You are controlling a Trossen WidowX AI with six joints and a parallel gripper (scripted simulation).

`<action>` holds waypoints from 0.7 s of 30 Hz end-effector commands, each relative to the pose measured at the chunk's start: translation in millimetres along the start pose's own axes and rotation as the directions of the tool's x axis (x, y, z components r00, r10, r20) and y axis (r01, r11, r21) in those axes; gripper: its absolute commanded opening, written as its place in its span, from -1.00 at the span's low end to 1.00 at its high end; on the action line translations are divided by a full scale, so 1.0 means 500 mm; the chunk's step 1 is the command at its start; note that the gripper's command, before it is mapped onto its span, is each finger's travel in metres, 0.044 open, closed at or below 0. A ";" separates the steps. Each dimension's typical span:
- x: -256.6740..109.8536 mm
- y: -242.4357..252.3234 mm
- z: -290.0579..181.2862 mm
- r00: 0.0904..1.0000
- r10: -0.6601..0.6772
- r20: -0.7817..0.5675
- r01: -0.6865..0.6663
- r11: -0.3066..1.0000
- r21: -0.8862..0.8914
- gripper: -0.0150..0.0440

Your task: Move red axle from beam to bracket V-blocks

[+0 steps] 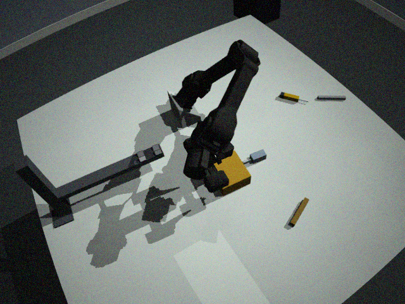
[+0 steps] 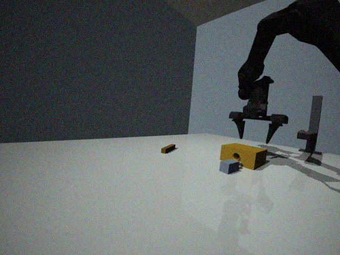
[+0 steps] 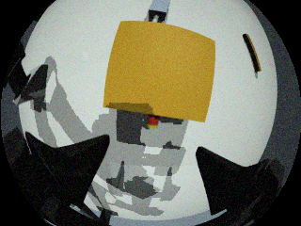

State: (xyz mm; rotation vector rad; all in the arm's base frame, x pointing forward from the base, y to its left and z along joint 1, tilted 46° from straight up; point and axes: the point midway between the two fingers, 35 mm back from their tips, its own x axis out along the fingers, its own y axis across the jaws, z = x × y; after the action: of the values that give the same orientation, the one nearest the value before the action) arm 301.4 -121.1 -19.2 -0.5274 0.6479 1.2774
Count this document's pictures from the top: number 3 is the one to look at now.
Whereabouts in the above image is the brown rectangular bar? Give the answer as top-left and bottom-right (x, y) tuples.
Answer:
(244, 34), (262, 72)

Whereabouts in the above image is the red cylinder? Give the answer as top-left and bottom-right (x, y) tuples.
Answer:
(147, 114), (159, 128)

